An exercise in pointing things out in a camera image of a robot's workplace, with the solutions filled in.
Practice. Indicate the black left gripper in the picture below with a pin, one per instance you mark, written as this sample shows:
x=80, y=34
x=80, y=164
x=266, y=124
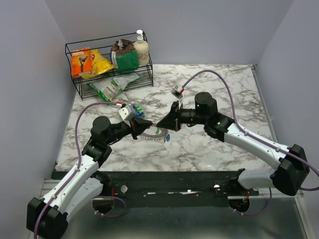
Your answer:
x=137, y=125

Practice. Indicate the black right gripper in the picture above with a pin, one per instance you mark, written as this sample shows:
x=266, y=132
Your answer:
x=172, y=121

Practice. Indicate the steel key ring organiser disc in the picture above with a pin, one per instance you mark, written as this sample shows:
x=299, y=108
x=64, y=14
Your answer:
x=156, y=137

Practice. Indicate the green key tag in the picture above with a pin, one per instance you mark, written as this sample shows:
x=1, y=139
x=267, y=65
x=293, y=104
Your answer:
x=158, y=130

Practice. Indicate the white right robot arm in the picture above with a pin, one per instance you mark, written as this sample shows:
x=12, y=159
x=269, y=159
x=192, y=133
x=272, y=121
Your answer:
x=287, y=166

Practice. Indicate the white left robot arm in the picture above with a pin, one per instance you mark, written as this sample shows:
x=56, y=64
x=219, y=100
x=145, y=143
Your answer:
x=50, y=216

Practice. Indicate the blue green sponge pack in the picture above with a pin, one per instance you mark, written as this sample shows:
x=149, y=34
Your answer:
x=139, y=111

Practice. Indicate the green white snack bag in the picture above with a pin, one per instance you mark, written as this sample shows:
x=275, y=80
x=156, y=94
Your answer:
x=108, y=88

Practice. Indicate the green brown coffee bag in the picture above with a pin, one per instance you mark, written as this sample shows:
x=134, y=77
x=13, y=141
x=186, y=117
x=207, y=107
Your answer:
x=124, y=56

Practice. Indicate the yellow chips bag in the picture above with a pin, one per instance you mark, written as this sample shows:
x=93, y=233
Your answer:
x=99, y=64

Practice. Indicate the cream pump lotion bottle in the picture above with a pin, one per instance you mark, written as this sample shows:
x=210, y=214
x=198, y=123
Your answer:
x=142, y=48

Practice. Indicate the orange razor box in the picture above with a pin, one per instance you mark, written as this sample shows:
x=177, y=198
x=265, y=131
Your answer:
x=81, y=62

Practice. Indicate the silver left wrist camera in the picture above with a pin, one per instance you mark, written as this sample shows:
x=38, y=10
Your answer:
x=126, y=113

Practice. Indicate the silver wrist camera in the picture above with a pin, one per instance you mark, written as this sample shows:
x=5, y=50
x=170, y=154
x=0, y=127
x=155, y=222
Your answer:
x=126, y=113
x=177, y=91

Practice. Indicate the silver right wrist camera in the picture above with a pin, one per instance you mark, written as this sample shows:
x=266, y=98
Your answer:
x=177, y=91

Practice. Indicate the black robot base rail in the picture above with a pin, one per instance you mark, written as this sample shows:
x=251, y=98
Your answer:
x=154, y=189

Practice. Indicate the black wire shelf rack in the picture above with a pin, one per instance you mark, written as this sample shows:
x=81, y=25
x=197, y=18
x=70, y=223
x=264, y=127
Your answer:
x=104, y=46

